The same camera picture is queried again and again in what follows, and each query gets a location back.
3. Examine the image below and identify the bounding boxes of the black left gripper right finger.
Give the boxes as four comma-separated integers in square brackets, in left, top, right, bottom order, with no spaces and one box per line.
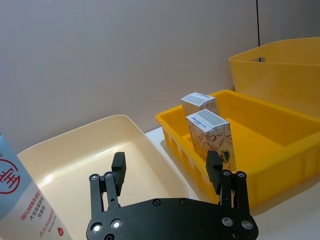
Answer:
[205,150,251,217]

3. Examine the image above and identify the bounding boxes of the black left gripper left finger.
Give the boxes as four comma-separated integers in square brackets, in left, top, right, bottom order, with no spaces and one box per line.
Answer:
[89,151,128,219]

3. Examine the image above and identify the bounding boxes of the cream plastic tray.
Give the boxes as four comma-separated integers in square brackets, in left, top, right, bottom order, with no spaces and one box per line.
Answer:
[16,114,189,240]

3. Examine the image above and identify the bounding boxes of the yellow plastic crate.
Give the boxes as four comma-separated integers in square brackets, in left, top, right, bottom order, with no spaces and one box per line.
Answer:
[155,89,320,209]

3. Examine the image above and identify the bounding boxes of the yellow plastic tub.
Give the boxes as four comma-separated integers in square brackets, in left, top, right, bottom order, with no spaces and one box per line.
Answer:
[228,37,320,118]

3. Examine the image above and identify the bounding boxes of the white patterned drink carton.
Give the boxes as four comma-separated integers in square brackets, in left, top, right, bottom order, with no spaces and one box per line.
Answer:
[180,92,217,118]
[185,108,237,173]

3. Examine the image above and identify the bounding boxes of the thin black vertical strip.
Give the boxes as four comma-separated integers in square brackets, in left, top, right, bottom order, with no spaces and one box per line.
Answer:
[255,0,266,63]

